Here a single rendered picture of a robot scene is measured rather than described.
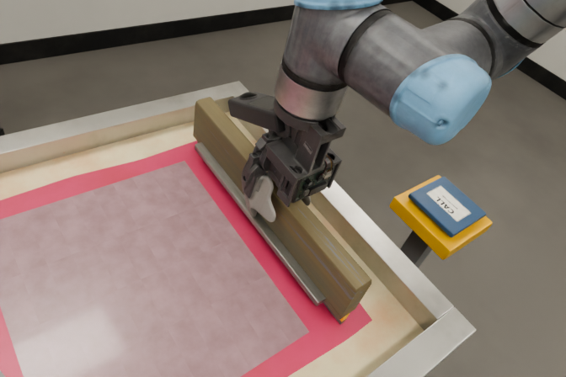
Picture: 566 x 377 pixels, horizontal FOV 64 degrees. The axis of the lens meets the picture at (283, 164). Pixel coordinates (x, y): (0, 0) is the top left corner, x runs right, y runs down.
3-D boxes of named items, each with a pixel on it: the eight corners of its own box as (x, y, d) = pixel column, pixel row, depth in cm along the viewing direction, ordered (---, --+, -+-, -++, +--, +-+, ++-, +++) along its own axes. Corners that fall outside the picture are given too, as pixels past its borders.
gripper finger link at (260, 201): (255, 245, 61) (278, 199, 55) (232, 214, 64) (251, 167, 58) (273, 238, 63) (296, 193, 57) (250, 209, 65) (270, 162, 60)
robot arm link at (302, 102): (267, 56, 47) (325, 43, 51) (259, 91, 50) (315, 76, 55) (310, 98, 43) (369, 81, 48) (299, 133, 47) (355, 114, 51)
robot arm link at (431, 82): (528, 54, 39) (425, -5, 43) (467, 90, 32) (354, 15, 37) (480, 123, 44) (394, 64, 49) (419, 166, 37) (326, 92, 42)
